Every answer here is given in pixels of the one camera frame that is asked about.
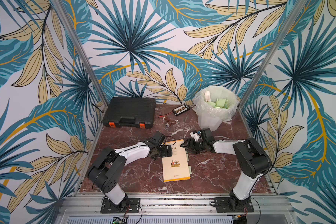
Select Chinese picture book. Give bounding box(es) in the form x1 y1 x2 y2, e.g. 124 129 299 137
162 140 190 182

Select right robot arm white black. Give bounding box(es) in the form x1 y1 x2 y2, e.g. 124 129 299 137
181 128 273 207

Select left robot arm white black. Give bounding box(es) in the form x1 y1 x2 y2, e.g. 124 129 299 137
87 131 172 209

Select black terminal board with connectors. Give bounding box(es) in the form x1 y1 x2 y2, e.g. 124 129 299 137
172 104 190 116

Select white bin with plastic bag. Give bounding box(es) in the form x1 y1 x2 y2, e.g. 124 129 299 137
193 85 238 131

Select black plastic tool case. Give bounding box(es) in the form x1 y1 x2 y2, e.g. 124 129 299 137
102 97 156 129

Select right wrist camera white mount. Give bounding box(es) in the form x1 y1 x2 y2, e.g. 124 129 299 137
190 132 201 141

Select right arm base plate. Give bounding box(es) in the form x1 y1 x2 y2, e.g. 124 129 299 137
213 197 254 214

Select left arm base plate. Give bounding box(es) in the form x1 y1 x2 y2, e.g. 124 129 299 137
100 197 141 214

